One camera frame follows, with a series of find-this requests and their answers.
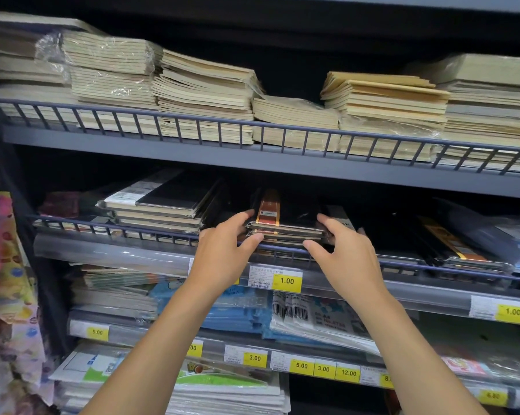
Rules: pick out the stack of green white workbooks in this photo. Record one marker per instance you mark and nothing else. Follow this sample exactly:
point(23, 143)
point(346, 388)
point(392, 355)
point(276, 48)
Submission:
point(199, 384)

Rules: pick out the blue wrapped folder packs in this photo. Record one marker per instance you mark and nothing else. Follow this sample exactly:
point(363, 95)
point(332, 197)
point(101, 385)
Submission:
point(242, 306)

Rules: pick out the colourful illustrated book packs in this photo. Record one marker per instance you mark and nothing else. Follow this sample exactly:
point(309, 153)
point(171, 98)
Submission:
point(61, 205)

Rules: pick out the person's left hand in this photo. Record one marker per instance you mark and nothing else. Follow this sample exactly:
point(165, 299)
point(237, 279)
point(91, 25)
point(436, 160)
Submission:
point(218, 259)

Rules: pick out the person's right forearm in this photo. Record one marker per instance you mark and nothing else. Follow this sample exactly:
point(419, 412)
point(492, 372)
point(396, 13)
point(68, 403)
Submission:
point(415, 363)

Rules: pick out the row of yellow price labels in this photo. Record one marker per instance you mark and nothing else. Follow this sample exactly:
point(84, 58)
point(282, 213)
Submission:
point(286, 281)

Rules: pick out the clear wrapped barcode paper pack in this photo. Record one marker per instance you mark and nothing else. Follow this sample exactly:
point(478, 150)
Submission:
point(316, 319)

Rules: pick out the stacks of beige exercise books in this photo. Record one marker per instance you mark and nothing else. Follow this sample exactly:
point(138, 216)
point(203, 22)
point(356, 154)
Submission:
point(199, 90)

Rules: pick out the notebooks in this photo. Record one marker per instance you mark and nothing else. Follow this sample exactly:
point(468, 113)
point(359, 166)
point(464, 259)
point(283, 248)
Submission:
point(156, 226)

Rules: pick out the stack of pale grey workbooks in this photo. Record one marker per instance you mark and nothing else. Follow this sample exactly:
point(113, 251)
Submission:
point(112, 293)

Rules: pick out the stack of blue exercise books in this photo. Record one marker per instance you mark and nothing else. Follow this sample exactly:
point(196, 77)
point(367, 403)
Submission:
point(515, 242)

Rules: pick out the pastel wrapped paper packs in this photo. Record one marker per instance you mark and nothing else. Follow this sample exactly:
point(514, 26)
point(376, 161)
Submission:
point(467, 358)

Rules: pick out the hanging colourful packets display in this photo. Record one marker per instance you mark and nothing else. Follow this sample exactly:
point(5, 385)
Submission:
point(0, 263)

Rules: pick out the black notebook white band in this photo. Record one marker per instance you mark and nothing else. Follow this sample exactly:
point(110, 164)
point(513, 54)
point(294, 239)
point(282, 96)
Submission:
point(173, 192)
point(156, 220)
point(340, 213)
point(156, 232)

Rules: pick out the grey metal store shelving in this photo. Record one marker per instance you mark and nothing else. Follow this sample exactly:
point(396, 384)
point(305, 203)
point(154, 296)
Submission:
point(242, 162)

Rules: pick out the person's right hand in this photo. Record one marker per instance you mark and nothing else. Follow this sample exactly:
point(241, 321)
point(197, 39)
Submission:
point(350, 263)

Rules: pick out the person's left forearm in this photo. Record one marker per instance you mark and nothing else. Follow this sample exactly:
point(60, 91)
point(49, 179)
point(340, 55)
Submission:
point(156, 363)

